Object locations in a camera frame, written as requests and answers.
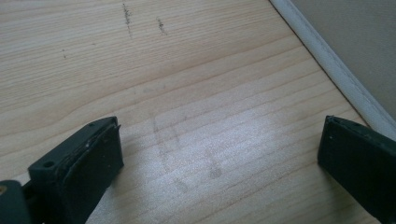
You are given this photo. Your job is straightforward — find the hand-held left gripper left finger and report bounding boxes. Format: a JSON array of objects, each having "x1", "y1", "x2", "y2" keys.
[{"x1": 27, "y1": 116, "x2": 125, "y2": 224}]

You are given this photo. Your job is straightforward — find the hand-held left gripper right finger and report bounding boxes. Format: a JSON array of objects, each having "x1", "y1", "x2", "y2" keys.
[{"x1": 317, "y1": 115, "x2": 396, "y2": 224}]

